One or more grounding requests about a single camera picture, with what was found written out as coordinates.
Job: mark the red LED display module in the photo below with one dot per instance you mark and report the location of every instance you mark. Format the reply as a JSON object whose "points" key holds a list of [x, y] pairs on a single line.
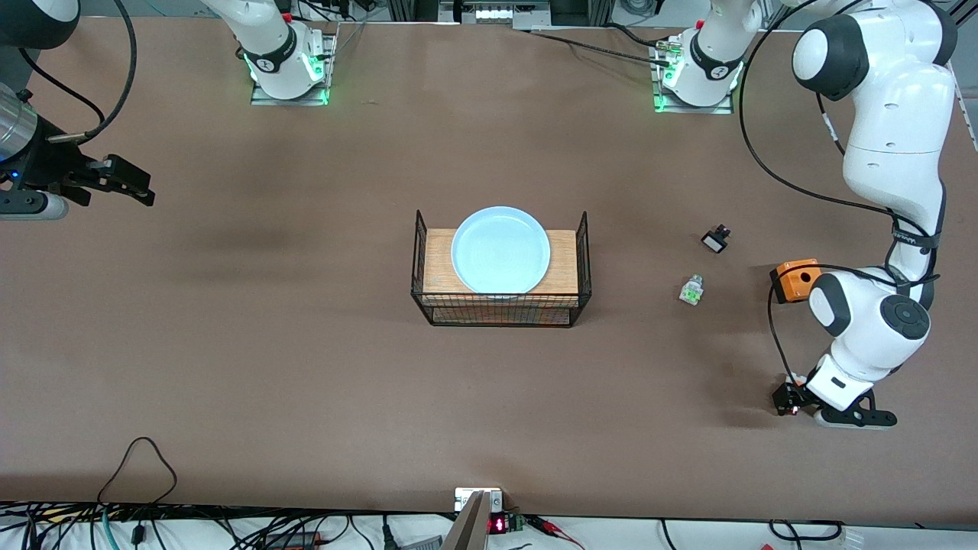
{"points": [[500, 525]]}

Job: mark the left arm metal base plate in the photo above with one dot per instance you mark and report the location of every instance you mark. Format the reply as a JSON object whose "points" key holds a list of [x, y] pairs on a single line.
{"points": [[695, 111]]}

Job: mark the black square white push button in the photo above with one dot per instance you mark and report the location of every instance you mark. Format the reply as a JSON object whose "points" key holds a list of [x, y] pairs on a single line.
{"points": [[715, 242]]}

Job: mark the lit device behind table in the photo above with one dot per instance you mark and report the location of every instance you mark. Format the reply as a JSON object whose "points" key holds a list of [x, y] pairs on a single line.
{"points": [[493, 14]]}

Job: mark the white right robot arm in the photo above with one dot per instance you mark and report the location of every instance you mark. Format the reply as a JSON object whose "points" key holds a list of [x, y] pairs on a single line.
{"points": [[267, 53]]}

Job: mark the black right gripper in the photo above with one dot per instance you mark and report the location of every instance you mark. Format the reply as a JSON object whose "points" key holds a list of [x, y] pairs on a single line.
{"points": [[47, 169]]}

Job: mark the small silver box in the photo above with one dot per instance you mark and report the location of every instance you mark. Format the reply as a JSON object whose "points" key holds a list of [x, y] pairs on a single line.
{"points": [[467, 498]]}

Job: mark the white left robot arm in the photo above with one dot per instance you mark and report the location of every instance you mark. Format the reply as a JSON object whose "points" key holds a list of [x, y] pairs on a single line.
{"points": [[894, 114]]}

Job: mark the light blue round plate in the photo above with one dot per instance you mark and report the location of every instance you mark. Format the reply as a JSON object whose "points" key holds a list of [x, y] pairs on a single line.
{"points": [[500, 252]]}

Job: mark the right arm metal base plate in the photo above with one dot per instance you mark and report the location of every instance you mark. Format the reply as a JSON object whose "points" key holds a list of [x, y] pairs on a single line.
{"points": [[290, 101]]}

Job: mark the red clip lead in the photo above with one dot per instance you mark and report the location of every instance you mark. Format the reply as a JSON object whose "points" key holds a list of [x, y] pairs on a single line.
{"points": [[554, 528]]}

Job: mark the orange button enclosure box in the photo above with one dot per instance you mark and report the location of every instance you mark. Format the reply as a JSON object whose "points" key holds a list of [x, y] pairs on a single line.
{"points": [[791, 283]]}

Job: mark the green push button switch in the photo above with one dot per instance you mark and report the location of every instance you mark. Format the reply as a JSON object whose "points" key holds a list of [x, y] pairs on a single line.
{"points": [[691, 292]]}

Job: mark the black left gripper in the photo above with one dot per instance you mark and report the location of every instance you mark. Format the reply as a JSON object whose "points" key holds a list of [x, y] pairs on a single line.
{"points": [[786, 397]]}

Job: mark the grey metal bar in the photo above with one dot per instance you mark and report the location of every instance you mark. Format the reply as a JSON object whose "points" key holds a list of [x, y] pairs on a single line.
{"points": [[467, 531]]}

